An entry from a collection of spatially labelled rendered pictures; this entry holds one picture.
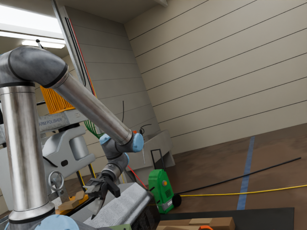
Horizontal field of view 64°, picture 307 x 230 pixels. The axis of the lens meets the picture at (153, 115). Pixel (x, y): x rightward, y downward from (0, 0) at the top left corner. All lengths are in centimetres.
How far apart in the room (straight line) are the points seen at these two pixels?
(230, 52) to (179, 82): 150
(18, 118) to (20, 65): 18
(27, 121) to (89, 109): 22
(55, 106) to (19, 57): 152
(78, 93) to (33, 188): 36
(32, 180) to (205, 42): 593
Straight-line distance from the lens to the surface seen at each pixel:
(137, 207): 231
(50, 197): 206
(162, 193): 362
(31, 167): 96
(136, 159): 501
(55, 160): 209
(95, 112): 99
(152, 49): 698
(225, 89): 643
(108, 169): 124
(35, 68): 88
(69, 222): 87
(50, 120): 216
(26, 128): 95
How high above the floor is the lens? 148
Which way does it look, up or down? 2 degrees down
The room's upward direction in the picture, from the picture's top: 19 degrees counter-clockwise
